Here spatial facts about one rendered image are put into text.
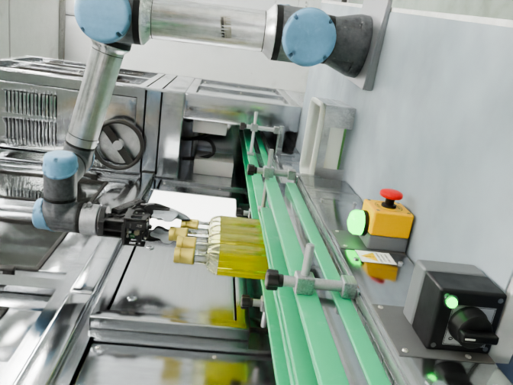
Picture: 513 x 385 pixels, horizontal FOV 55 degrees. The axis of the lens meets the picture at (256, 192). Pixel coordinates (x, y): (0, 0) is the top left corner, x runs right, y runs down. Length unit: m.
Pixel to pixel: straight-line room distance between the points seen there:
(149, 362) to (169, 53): 4.03
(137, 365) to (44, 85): 1.42
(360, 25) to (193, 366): 0.85
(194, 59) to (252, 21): 3.76
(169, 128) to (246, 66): 2.79
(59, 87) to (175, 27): 1.18
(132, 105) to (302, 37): 1.20
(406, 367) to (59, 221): 0.89
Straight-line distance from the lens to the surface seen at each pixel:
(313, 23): 1.07
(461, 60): 0.83
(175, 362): 1.05
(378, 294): 0.73
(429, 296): 0.63
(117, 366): 1.04
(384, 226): 0.87
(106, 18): 1.08
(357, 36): 1.23
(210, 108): 2.09
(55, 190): 1.22
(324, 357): 0.60
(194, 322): 1.10
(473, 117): 0.76
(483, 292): 0.63
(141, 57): 4.89
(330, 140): 1.32
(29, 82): 2.22
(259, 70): 4.84
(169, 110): 2.10
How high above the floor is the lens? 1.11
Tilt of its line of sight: 6 degrees down
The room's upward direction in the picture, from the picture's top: 84 degrees counter-clockwise
